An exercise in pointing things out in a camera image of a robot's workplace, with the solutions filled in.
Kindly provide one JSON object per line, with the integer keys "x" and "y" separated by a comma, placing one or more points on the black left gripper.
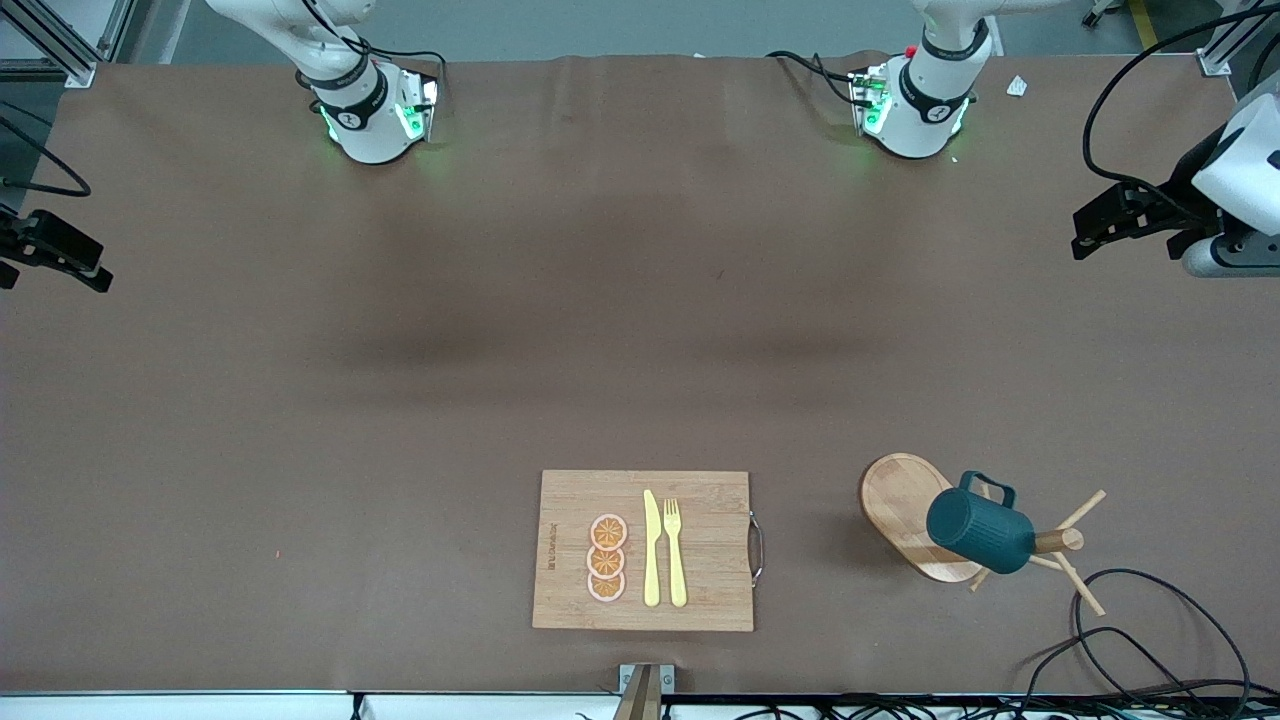
{"x": 1176, "y": 202}

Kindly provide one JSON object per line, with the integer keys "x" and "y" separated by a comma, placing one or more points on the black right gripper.
{"x": 22, "y": 242}

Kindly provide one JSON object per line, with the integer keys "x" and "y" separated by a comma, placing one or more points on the dark green cup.
{"x": 975, "y": 525}

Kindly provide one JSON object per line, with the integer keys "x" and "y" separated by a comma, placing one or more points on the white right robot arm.
{"x": 370, "y": 120}

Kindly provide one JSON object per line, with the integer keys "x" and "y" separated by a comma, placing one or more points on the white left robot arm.
{"x": 915, "y": 110}

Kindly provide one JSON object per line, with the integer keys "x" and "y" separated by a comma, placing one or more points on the wooden cup tree rack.
{"x": 900, "y": 500}

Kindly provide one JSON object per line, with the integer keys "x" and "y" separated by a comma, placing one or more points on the white paper scrap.
{"x": 1017, "y": 87}

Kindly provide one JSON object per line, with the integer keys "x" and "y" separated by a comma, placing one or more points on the brown table cover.
{"x": 400, "y": 450}

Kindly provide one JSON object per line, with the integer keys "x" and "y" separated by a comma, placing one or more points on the bamboo cutting board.
{"x": 700, "y": 600}

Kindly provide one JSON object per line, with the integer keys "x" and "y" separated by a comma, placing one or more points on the yellow plastic fork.
{"x": 677, "y": 570}

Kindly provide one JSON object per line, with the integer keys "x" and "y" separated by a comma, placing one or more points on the yellow plastic knife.
{"x": 652, "y": 560}

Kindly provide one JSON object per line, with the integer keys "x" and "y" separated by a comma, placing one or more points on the orange slice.
{"x": 608, "y": 532}

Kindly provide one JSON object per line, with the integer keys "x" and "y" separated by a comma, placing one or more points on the aluminium frame post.
{"x": 1215, "y": 62}
{"x": 75, "y": 65}

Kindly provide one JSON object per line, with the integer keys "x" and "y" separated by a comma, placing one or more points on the metal table edge bracket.
{"x": 665, "y": 680}

